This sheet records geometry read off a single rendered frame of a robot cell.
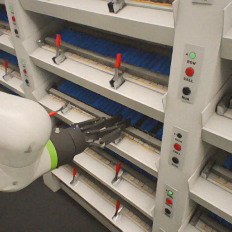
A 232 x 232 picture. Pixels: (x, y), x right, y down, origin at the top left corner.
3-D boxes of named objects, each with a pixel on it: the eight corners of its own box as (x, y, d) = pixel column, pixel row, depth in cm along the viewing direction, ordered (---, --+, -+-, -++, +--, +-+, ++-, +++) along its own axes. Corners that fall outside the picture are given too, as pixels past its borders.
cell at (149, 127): (158, 117, 83) (147, 131, 81) (160, 121, 84) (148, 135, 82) (154, 116, 85) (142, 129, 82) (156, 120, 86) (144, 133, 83)
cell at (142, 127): (155, 118, 85) (143, 131, 82) (152, 118, 87) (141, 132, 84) (152, 113, 85) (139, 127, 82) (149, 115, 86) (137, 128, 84)
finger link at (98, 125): (82, 142, 73) (78, 141, 73) (105, 128, 81) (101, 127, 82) (82, 130, 71) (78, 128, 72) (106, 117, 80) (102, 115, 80)
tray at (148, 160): (160, 180, 77) (155, 162, 70) (42, 108, 111) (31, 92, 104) (196, 132, 84) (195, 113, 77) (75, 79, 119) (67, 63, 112)
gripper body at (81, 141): (55, 149, 72) (81, 138, 78) (75, 163, 67) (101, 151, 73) (55, 125, 68) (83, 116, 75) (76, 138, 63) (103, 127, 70)
